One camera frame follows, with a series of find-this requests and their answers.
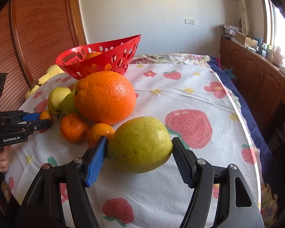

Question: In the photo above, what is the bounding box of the floral bedsheet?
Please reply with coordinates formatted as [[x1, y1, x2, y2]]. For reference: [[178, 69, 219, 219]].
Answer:
[[128, 53, 240, 105]]

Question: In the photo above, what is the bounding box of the yellow-green apple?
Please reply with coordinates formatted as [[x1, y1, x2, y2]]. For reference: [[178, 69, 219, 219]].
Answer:
[[48, 87, 72, 118]]

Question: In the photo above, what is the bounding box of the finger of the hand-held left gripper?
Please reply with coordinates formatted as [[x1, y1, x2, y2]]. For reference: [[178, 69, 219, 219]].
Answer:
[[24, 119, 52, 131], [0, 110, 45, 124]]

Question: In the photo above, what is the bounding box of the medium orange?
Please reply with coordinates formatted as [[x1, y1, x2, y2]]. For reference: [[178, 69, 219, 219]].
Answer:
[[85, 52, 102, 60]]

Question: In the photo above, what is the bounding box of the small green pear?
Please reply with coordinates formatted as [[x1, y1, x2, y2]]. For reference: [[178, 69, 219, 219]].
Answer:
[[62, 92, 80, 116]]

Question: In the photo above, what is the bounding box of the large orange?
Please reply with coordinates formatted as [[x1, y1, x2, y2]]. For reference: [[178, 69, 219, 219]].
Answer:
[[74, 71, 136, 125]]

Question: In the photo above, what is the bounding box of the patterned curtain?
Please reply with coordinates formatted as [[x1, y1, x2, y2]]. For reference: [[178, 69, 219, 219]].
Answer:
[[229, 0, 252, 35]]

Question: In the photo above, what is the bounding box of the tiny mandarin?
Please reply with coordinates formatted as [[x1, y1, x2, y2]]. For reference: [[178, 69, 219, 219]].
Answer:
[[39, 110, 54, 124]]

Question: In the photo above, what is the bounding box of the yellow plush toy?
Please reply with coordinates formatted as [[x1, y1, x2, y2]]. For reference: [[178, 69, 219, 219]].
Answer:
[[26, 65, 66, 99]]

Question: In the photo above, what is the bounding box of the rough-skinned mandarin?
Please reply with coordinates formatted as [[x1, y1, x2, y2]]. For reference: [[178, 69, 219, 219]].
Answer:
[[60, 113, 89, 144]]

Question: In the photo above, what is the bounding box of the cardboard box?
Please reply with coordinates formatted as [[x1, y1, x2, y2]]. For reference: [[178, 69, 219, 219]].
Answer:
[[235, 32, 258, 48]]

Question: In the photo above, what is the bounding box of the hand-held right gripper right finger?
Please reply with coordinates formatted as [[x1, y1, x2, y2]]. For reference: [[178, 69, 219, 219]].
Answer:
[[171, 137, 266, 228]]

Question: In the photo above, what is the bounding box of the red perforated plastic basket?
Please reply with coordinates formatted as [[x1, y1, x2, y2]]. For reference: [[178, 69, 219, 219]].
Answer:
[[55, 34, 142, 80]]

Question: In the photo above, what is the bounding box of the dark blue blanket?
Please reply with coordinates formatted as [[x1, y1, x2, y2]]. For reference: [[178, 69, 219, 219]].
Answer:
[[208, 56, 276, 195]]

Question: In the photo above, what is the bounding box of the wooden slatted wardrobe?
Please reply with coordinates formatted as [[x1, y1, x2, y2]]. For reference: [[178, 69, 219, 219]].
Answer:
[[0, 0, 87, 114]]

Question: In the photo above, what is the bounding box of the wooden cabinet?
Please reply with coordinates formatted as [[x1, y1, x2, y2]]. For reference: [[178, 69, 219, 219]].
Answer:
[[219, 37, 285, 148]]

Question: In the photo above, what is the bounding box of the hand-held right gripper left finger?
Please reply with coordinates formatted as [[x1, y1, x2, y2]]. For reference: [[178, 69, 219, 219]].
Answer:
[[14, 135, 109, 228]]

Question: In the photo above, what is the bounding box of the large yellow-green pear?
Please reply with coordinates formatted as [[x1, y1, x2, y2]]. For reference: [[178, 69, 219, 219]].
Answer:
[[107, 116, 173, 173]]

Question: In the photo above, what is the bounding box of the smooth mandarin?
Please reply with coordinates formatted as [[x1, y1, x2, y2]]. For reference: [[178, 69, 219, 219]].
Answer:
[[87, 123, 115, 149]]

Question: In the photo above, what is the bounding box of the teal cloth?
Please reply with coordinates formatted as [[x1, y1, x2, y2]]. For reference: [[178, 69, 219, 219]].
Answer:
[[223, 68, 235, 79]]

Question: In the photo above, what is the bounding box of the person's left hand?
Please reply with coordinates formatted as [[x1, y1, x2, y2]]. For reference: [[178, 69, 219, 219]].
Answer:
[[0, 145, 11, 174]]

